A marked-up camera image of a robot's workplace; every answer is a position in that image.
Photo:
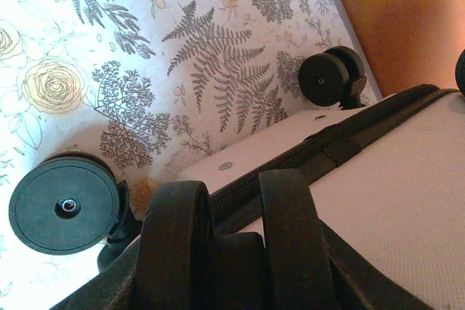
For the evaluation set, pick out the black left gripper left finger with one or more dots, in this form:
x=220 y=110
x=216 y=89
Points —
x=116 y=292

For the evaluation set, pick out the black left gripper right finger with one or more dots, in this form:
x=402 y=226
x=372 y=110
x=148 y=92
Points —
x=356 y=284

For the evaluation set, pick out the white hard-shell suitcase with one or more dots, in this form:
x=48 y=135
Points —
x=381 y=197

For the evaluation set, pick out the floral patterned table cover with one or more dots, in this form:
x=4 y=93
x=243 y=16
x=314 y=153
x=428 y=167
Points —
x=145 y=34

